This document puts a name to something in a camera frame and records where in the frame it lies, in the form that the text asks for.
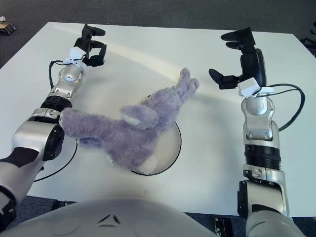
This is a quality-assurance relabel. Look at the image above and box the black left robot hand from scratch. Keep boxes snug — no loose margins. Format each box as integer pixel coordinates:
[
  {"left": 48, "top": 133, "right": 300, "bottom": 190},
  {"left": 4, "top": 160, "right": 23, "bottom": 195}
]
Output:
[{"left": 74, "top": 24, "right": 107, "bottom": 67}]

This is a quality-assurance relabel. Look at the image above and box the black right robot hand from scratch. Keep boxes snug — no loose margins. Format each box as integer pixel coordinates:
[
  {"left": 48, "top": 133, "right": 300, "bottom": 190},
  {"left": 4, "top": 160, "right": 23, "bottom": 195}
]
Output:
[{"left": 208, "top": 26, "right": 267, "bottom": 90}]

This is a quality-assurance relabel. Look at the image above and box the purple plush bunny doll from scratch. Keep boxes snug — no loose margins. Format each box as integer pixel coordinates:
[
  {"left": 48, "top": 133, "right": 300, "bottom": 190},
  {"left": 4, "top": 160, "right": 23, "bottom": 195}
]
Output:
[{"left": 59, "top": 68, "right": 200, "bottom": 175}]

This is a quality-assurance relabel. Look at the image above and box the white plate with black rim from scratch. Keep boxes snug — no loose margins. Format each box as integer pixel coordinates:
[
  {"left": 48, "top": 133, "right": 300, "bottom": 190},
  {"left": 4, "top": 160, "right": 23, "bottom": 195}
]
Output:
[{"left": 130, "top": 122, "right": 182, "bottom": 176}]

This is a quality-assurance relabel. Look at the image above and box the black chair base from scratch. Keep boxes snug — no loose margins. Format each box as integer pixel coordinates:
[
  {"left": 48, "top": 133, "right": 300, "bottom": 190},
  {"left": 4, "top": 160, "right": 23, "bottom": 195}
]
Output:
[{"left": 300, "top": 29, "right": 316, "bottom": 54}]

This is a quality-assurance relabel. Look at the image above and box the black and orange box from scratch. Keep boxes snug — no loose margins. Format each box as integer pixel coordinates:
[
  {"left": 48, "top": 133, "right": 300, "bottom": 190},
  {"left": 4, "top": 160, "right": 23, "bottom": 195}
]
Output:
[{"left": 0, "top": 22, "right": 17, "bottom": 35}]

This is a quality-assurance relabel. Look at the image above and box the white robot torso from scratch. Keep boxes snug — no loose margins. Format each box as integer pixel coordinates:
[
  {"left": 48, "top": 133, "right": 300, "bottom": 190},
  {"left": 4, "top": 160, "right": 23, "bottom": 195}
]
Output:
[{"left": 0, "top": 196, "right": 223, "bottom": 237}]

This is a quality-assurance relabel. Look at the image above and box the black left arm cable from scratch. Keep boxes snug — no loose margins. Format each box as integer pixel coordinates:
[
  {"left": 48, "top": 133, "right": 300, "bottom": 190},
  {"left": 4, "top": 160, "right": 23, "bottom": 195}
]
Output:
[{"left": 33, "top": 60, "right": 79, "bottom": 183}]

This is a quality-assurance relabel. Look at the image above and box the black table bracket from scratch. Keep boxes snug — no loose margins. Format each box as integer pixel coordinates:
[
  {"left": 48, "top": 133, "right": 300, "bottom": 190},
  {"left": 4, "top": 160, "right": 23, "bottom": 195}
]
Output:
[
  {"left": 53, "top": 199, "right": 77, "bottom": 210},
  {"left": 214, "top": 217, "right": 234, "bottom": 237}
]

